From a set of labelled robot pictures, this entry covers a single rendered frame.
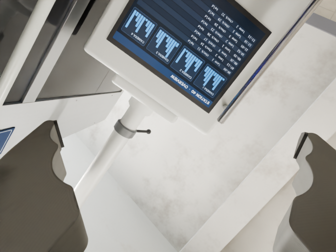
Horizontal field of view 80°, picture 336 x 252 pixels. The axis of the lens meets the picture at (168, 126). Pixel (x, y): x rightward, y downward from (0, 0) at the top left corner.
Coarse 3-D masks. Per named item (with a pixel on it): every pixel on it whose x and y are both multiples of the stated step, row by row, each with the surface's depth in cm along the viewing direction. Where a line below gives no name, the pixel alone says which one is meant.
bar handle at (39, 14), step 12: (48, 0) 40; (36, 12) 40; (48, 12) 42; (36, 24) 41; (24, 36) 42; (36, 36) 43; (24, 48) 42; (12, 60) 43; (24, 60) 44; (12, 72) 44; (0, 84) 44; (0, 96) 45
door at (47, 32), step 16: (0, 0) 40; (16, 0) 43; (32, 0) 46; (64, 0) 55; (0, 16) 42; (16, 16) 46; (48, 16) 53; (0, 32) 45; (16, 32) 48; (48, 32) 57; (0, 48) 47; (32, 48) 56; (0, 64) 50; (32, 64) 59; (16, 80) 58; (16, 96) 62
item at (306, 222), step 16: (304, 144) 10; (320, 144) 9; (304, 160) 8; (320, 160) 8; (304, 176) 8; (320, 176) 8; (304, 192) 7; (320, 192) 7; (288, 208) 7; (304, 208) 6; (320, 208) 6; (288, 224) 6; (304, 224) 6; (320, 224) 6; (288, 240) 6; (304, 240) 5; (320, 240) 5
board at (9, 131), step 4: (8, 128) 66; (12, 128) 68; (0, 132) 64; (4, 132) 66; (8, 132) 67; (0, 136) 65; (4, 136) 67; (8, 136) 69; (0, 140) 66; (4, 140) 68; (0, 144) 68; (4, 144) 70; (0, 148) 69; (0, 152) 71
